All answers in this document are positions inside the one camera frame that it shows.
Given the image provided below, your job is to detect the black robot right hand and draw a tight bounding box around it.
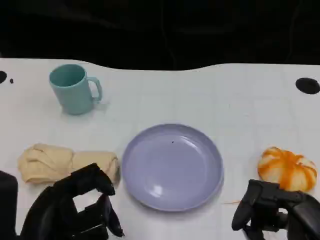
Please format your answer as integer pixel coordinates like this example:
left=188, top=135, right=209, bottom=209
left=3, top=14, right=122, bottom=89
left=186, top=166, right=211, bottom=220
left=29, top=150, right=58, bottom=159
left=231, top=179, right=320, bottom=240

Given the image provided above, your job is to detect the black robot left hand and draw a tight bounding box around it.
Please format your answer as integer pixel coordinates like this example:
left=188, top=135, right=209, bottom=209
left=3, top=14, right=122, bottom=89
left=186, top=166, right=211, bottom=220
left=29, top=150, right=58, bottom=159
left=19, top=163, right=125, bottom=240

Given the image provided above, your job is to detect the beige towel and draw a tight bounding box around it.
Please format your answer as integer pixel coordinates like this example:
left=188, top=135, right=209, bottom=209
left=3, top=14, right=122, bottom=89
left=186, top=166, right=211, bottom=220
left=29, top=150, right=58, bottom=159
left=17, top=143, right=122, bottom=190

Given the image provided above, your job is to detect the orange and white bread roll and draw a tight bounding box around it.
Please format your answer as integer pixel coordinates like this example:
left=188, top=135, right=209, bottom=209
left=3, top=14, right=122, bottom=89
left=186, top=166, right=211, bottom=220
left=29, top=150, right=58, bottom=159
left=257, top=146, right=318, bottom=193

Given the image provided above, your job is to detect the pale green mug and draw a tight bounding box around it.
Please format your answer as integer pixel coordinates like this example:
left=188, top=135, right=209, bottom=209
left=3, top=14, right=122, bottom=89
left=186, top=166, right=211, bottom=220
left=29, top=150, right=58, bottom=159
left=48, top=63, right=103, bottom=116

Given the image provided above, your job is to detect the lilac plate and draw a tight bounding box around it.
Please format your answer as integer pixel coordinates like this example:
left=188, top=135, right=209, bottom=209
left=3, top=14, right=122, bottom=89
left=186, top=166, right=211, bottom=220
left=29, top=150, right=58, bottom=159
left=121, top=123, right=225, bottom=213

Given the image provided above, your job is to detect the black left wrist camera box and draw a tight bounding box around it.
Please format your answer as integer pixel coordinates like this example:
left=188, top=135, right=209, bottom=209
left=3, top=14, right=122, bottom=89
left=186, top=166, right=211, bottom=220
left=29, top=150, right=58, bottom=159
left=0, top=171, right=19, bottom=236

